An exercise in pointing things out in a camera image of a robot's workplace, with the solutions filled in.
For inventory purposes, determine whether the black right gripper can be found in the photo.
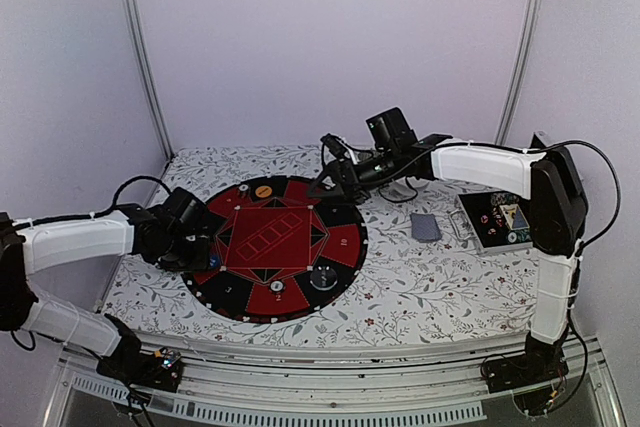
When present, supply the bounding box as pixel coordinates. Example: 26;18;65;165
306;148;401;205

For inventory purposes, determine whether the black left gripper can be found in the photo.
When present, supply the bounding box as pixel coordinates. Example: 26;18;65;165
152;233;209;272

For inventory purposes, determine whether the orange big blind button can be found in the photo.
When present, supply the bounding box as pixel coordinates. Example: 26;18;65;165
254;185;273;198

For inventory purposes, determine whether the blue small blind button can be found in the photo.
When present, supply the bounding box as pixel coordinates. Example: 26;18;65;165
209;254;222;270

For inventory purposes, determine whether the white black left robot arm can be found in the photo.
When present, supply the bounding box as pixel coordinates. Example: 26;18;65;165
1;187;210;385

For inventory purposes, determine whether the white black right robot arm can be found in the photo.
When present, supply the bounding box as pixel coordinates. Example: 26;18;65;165
307;107;592;385

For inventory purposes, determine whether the round red black poker mat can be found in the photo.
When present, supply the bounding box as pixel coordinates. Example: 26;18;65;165
182;176;368;324

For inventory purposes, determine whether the blue playing card deck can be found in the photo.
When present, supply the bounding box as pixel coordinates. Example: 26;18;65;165
410;213;442;242

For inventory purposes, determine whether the row of poker chips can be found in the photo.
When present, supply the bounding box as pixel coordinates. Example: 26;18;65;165
490;192;521;207

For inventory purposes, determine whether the aluminium poker chip case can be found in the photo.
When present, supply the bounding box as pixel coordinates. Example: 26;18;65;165
449;130;584;255

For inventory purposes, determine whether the boxed playing card deck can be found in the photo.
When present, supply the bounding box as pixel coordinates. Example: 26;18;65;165
499;204;529;231

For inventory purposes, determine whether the aluminium front rail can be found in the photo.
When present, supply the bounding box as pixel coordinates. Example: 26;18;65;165
43;335;627;426

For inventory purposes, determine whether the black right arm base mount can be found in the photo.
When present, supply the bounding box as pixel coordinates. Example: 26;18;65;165
480;344;589;418

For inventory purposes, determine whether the left aluminium frame post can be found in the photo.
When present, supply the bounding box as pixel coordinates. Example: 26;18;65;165
122;0;175;162

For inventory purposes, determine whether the aluminium frame post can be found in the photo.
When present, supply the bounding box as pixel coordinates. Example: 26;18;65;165
122;0;175;162
494;0;542;145

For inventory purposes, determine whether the right aluminium frame post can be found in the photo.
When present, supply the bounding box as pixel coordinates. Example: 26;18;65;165
494;0;542;145

